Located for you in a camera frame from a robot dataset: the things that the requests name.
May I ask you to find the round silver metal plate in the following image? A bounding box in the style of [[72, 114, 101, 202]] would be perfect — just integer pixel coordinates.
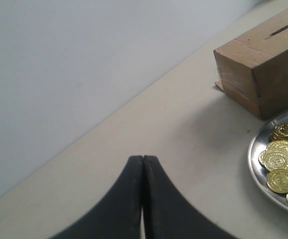
[[247, 111, 288, 212]]

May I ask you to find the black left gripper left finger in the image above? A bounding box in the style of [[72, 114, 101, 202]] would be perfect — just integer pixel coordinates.
[[52, 155, 143, 239]]

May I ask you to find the gold coin top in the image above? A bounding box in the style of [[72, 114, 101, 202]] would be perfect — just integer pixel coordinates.
[[273, 123, 288, 139]]

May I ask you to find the brown cardboard coin box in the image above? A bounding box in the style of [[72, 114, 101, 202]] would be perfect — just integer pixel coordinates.
[[213, 8, 288, 120]]

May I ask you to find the gold coin dark left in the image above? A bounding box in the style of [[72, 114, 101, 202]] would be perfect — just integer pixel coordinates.
[[267, 169, 288, 194]]

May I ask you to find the gold coin upper left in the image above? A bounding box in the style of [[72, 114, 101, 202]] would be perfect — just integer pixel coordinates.
[[264, 151, 288, 171]]

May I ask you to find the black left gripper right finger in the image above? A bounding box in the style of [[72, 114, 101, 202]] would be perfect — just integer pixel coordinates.
[[142, 155, 234, 239]]

